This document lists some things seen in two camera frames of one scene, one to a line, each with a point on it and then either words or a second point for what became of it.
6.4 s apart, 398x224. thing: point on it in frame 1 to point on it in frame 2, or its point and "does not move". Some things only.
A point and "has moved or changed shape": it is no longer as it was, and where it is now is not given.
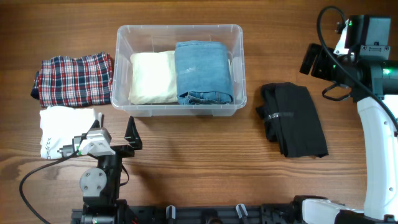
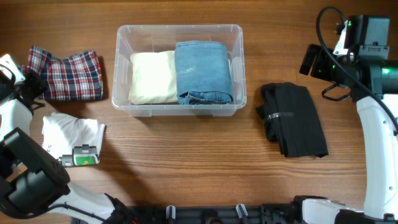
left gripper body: [124, 151] to [35, 84]
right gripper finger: [311, 52] does not move
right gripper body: [326, 65] does not move
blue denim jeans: [203, 72] does not move
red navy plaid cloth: [66, 82] has moved or changed shape
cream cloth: [153, 78] does not move
